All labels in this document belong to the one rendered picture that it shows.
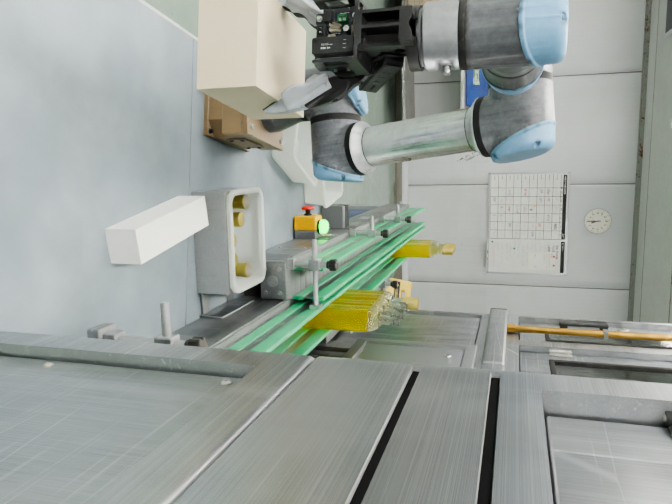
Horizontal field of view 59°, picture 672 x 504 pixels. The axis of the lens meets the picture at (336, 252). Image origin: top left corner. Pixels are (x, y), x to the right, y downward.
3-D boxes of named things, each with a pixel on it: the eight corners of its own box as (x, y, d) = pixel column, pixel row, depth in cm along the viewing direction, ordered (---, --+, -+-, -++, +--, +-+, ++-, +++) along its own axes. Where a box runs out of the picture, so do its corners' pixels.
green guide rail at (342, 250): (292, 270, 148) (323, 271, 146) (292, 266, 148) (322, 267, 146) (410, 209, 314) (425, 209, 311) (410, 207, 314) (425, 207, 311)
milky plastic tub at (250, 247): (198, 294, 130) (234, 296, 128) (192, 190, 127) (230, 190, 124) (234, 278, 147) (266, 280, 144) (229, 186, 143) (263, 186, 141)
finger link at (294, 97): (246, 101, 71) (309, 52, 68) (267, 112, 76) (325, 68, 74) (259, 122, 70) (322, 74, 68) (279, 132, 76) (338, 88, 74)
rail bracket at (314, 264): (286, 308, 145) (336, 311, 142) (284, 239, 143) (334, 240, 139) (291, 305, 148) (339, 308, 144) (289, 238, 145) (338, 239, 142)
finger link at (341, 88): (291, 84, 74) (348, 41, 71) (296, 88, 75) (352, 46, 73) (310, 115, 73) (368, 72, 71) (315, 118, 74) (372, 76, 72)
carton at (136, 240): (104, 229, 100) (135, 229, 99) (178, 195, 122) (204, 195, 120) (111, 263, 102) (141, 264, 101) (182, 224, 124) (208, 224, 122)
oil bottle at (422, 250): (386, 256, 261) (452, 258, 253) (386, 244, 260) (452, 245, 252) (389, 254, 266) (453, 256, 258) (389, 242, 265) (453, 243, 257)
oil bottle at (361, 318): (297, 328, 154) (378, 333, 148) (296, 306, 153) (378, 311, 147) (304, 322, 159) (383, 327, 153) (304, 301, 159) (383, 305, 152)
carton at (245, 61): (199, -14, 70) (258, -21, 68) (256, 35, 85) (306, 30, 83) (196, 89, 70) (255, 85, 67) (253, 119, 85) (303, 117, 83)
